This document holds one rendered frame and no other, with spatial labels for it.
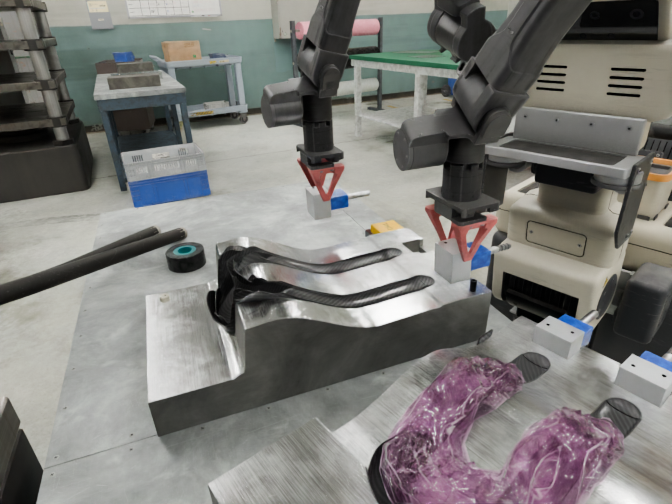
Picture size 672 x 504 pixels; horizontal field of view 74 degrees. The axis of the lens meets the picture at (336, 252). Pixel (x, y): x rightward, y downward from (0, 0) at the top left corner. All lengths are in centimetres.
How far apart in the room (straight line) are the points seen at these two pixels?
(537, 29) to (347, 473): 48
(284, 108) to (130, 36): 622
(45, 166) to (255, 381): 401
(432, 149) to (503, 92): 11
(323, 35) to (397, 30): 743
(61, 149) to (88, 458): 392
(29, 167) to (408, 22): 602
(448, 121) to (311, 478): 46
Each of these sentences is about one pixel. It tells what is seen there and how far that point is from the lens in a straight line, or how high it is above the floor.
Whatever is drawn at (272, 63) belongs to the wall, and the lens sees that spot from 734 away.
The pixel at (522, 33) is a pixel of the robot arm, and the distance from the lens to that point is 58.
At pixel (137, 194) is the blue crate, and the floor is 11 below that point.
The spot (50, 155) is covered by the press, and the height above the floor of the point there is 34.
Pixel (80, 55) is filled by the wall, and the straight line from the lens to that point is 700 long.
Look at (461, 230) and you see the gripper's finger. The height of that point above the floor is 99.
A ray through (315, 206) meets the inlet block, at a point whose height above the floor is 94.
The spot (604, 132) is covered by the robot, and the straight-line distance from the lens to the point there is 94.
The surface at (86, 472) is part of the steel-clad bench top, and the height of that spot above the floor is 80.
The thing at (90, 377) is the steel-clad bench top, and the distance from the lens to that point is 79.
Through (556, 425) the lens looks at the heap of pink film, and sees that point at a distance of 50.
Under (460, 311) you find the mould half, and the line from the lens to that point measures 71.
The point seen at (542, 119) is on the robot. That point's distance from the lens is 97.
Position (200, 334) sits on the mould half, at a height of 86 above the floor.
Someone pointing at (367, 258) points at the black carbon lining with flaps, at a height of 88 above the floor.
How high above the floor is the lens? 126
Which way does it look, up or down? 27 degrees down
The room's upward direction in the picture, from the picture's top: 2 degrees counter-clockwise
